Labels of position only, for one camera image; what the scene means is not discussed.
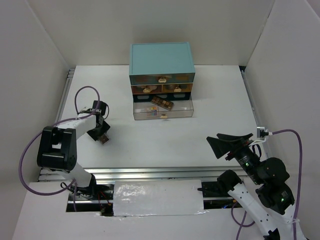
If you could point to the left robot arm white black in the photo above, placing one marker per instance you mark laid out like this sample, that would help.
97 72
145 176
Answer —
58 146

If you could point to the white tape sheet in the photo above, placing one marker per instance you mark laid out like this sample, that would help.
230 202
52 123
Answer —
157 198

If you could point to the colourful square eyeshadow palette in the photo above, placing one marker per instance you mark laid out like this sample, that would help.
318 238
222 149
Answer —
152 112

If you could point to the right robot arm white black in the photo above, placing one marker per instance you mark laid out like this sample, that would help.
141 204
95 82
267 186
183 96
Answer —
275 210

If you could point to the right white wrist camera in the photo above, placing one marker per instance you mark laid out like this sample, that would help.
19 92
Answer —
261 135

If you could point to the aluminium rail frame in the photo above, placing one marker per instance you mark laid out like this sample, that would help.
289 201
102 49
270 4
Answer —
171 148

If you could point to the teal drawer organizer box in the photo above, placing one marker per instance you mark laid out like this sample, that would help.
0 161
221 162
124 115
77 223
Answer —
165 70

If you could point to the brown eyeshadow palette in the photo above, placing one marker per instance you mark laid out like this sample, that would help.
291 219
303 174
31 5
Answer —
163 103

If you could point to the pink eyeshadow palette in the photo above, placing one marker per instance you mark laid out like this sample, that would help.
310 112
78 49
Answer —
104 139

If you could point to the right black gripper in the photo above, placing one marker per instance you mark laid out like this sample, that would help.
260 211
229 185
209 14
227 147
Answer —
234 144

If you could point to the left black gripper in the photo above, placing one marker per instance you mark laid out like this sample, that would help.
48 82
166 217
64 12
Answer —
95 135

